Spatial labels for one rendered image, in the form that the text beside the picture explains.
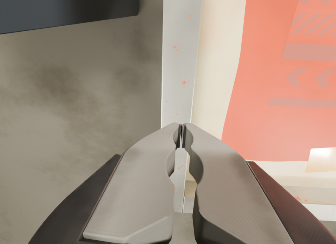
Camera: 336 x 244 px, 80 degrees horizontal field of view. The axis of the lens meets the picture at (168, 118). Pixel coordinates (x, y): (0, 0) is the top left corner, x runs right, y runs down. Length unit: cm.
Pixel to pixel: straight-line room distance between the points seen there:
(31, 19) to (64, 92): 113
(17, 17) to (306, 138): 43
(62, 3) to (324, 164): 51
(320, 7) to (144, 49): 103
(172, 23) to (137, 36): 102
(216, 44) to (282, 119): 14
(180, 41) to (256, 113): 15
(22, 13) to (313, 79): 39
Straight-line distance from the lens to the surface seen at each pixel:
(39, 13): 39
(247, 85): 28
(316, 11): 29
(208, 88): 27
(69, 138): 166
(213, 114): 29
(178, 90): 23
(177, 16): 22
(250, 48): 27
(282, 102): 31
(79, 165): 179
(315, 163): 40
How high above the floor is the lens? 121
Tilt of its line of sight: 62 degrees down
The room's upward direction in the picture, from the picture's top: 175 degrees counter-clockwise
